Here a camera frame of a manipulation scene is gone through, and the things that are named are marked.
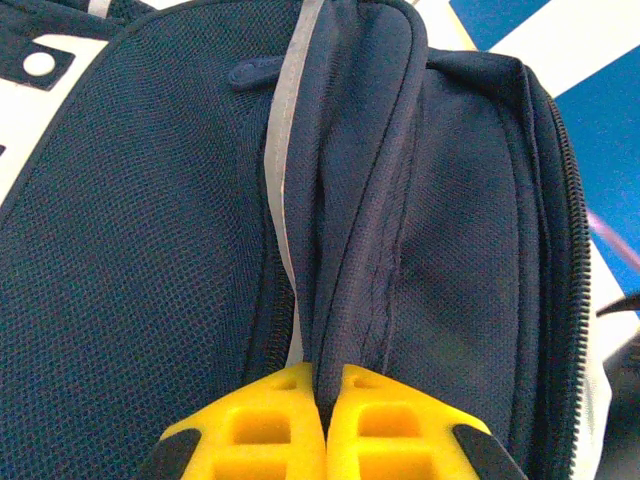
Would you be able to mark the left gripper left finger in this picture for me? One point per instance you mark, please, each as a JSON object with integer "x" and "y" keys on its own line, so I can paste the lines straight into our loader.
{"x": 260, "y": 430}

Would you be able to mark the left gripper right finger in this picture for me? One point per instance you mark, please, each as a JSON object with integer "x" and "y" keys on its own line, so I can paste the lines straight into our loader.
{"x": 400, "y": 430}

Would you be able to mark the navy blue backpack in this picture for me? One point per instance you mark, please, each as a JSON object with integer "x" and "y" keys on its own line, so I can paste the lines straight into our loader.
{"x": 150, "y": 225}

